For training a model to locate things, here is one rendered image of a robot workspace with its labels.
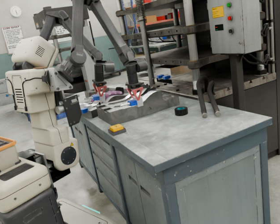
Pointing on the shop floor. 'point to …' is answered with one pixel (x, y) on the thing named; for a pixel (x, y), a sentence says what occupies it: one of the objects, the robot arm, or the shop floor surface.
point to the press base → (260, 109)
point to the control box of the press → (235, 37)
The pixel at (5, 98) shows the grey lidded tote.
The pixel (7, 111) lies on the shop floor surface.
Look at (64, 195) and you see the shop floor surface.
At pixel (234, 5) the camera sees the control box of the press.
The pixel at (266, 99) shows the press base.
